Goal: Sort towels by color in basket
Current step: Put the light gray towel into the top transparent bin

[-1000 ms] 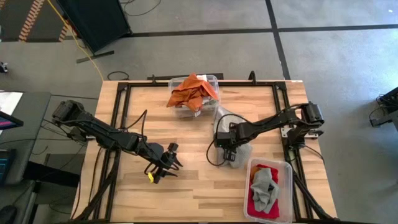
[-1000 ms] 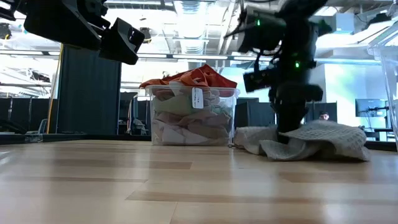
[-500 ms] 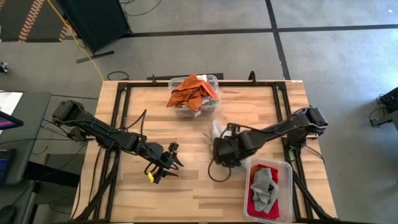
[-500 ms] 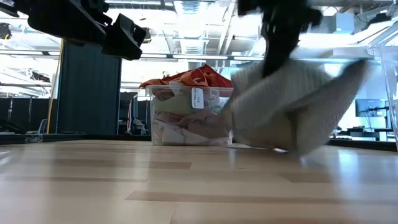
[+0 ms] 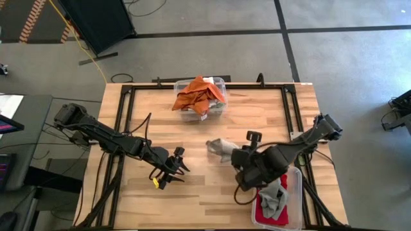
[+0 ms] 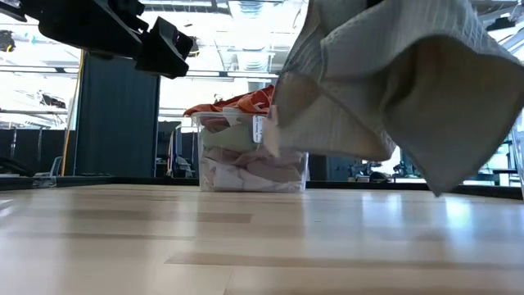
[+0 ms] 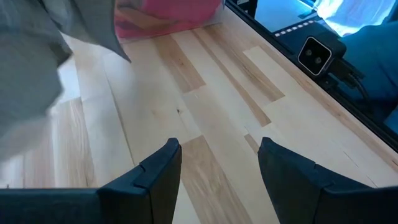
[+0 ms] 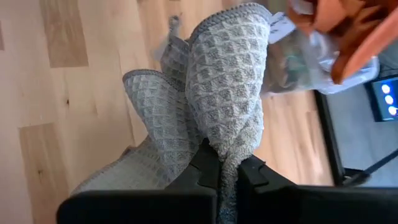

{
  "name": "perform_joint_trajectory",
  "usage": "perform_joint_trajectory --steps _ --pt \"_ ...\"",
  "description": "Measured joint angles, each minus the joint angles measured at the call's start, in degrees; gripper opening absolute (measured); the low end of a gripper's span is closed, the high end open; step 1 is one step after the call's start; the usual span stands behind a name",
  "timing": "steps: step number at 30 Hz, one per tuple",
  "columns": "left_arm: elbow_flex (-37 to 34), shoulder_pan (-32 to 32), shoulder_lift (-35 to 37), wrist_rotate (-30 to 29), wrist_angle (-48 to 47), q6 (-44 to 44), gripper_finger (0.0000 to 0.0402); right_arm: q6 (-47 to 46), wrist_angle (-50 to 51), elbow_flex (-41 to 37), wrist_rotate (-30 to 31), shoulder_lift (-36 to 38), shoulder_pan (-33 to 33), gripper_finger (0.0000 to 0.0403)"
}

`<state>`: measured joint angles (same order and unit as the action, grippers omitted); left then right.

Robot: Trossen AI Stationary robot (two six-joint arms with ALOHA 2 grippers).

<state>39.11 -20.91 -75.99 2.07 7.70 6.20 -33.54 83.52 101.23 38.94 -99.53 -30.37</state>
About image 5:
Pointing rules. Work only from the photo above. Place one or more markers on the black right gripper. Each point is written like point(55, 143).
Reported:
point(253, 170)

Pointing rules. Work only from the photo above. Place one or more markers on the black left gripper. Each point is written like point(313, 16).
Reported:
point(160, 160)

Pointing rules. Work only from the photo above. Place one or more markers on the grey towel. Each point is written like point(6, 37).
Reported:
point(273, 199)

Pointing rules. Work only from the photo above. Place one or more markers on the light beige knit towel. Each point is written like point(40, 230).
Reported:
point(221, 147)

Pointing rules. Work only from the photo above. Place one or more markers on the clear plastic bin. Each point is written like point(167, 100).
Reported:
point(192, 118)
point(297, 199)

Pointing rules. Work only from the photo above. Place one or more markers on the large red towel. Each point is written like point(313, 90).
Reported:
point(273, 221)

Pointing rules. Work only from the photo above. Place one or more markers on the orange towel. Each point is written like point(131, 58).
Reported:
point(196, 96)

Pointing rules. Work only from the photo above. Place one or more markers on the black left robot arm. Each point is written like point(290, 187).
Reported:
point(102, 138)

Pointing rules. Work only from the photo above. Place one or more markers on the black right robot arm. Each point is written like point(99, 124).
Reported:
point(305, 138)

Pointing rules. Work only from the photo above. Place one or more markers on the yellow gripper tag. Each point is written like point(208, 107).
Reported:
point(156, 183)

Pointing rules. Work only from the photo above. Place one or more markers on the grey desk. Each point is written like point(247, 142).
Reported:
point(32, 128)

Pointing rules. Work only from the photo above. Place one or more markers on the black floor equipment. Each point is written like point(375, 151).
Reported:
point(398, 112)

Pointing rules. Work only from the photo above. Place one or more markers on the black partition panel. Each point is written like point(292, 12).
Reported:
point(96, 22)

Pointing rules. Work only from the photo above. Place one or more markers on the dark display panel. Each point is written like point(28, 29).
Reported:
point(4, 170)

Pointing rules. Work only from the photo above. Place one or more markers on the desk monitor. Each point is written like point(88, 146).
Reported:
point(9, 125)

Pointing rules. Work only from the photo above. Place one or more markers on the small black floor device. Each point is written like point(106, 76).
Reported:
point(2, 69)

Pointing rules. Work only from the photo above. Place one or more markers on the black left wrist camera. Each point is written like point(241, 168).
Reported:
point(179, 151)

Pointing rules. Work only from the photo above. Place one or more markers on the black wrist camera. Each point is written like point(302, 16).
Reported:
point(179, 151)
point(254, 136)

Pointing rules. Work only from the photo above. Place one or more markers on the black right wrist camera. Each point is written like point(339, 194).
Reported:
point(254, 136)

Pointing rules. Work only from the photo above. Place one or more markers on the black table frame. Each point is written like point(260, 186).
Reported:
point(257, 86)

